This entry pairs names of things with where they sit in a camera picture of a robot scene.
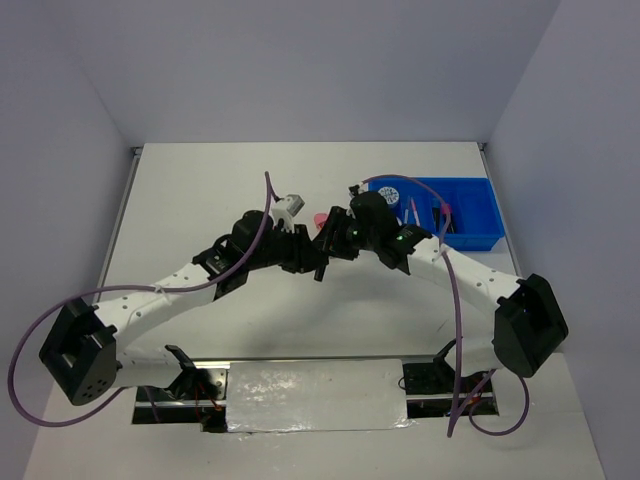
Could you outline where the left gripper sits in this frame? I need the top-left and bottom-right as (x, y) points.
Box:
(245, 221), (328, 273)

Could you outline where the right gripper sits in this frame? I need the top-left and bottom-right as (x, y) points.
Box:
(312, 205), (379, 261)

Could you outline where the orange cap black highlighter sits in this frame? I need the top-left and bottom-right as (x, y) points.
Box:
(314, 265), (326, 282)

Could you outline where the orange clear pen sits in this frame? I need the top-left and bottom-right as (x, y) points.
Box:
(408, 197), (421, 226)

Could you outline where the pink cap black highlighter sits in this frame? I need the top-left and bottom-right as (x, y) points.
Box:
(440, 203), (456, 234)

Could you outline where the blue round tape tin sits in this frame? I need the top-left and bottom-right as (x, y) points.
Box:
(378, 186), (400, 209)

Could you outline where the blue cap black highlighter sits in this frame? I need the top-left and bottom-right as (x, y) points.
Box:
(431, 199), (441, 232)

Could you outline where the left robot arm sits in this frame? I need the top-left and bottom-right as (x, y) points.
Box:
(39, 211), (328, 406)

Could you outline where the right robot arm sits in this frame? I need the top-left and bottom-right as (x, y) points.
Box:
(313, 191), (569, 391)

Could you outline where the blue plastic sorting bin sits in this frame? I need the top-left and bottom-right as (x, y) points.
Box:
(368, 176), (505, 252)

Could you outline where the silver foil sheet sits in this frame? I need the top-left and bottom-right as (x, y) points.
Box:
(226, 359), (410, 433)

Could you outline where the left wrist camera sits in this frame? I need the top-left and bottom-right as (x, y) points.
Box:
(271, 194), (305, 221)

